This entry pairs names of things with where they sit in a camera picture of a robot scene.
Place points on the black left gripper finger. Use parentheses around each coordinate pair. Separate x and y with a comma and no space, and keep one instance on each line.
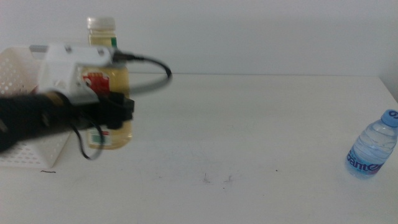
(122,109)

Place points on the yellow juice bottle white cap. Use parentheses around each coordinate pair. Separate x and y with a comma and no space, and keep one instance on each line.
(102,40)

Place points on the clear water bottle blue cap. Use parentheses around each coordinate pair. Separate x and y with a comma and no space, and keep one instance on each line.
(371,146)

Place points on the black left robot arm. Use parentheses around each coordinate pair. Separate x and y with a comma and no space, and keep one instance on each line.
(25,118)

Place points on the white perforated plastic basket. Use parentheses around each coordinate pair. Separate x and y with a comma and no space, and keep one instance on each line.
(15,71)

